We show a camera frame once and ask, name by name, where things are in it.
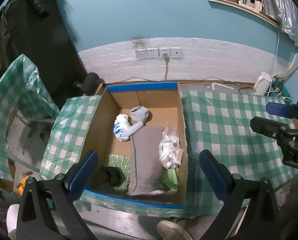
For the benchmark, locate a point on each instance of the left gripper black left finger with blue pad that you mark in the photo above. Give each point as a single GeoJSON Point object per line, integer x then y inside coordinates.
{"type": "Point", "coordinates": [35, 220]}

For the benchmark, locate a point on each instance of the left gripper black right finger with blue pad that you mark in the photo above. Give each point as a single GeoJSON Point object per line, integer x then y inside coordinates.
{"type": "Point", "coordinates": [261, 221]}

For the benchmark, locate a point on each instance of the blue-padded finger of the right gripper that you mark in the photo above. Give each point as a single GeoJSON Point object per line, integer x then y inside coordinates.
{"type": "Point", "coordinates": [289, 111]}

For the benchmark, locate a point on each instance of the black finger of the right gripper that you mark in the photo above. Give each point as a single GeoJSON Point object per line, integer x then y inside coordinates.
{"type": "Point", "coordinates": [286, 137]}

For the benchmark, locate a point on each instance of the black knit hat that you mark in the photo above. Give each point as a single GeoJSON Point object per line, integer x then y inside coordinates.
{"type": "Point", "coordinates": [110, 176]}

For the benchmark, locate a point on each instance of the green sequin cloth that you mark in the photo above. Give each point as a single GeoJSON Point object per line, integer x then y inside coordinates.
{"type": "Point", "coordinates": [122, 163]}

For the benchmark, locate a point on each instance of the white pink patterned cloth bundle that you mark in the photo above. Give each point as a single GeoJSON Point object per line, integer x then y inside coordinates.
{"type": "Point", "coordinates": [170, 152]}

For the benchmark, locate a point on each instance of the grey sweatpants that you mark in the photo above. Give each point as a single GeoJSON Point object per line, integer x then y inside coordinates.
{"type": "Point", "coordinates": [145, 166]}

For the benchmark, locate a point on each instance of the white blue-printed cloth bundle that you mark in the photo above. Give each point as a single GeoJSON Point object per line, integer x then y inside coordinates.
{"type": "Point", "coordinates": [121, 123]}

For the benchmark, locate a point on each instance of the light grey sock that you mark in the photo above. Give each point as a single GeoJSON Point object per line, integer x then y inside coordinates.
{"type": "Point", "coordinates": [139, 113]}

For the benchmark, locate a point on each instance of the white electric kettle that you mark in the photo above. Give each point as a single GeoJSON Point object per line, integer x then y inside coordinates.
{"type": "Point", "coordinates": [262, 84]}

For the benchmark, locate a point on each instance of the green white checkered tablecloth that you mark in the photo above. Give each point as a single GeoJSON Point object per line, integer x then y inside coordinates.
{"type": "Point", "coordinates": [213, 121]}

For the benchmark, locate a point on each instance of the beige shoe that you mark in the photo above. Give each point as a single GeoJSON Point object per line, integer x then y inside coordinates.
{"type": "Point", "coordinates": [171, 230]}

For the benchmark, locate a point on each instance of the light green cloth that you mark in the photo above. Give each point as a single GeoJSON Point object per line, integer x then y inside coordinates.
{"type": "Point", "coordinates": [170, 179]}

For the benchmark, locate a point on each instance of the cardboard box with blue rim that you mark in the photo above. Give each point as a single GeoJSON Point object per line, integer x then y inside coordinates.
{"type": "Point", "coordinates": [163, 101]}

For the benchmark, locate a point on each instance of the checkered plastic sheet at left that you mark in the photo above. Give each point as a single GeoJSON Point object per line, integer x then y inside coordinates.
{"type": "Point", "coordinates": [22, 87]}

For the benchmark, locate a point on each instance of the black dumbbell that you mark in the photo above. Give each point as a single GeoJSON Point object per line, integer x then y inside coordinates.
{"type": "Point", "coordinates": [89, 85]}

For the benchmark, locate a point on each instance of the wooden wall shelf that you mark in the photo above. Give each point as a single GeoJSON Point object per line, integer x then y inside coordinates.
{"type": "Point", "coordinates": [249, 10]}

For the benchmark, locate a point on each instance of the white plug with cable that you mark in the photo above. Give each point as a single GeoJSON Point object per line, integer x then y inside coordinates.
{"type": "Point", "coordinates": [166, 64]}

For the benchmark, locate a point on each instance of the white wall socket strip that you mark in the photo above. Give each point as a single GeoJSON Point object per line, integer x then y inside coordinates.
{"type": "Point", "coordinates": [158, 53]}

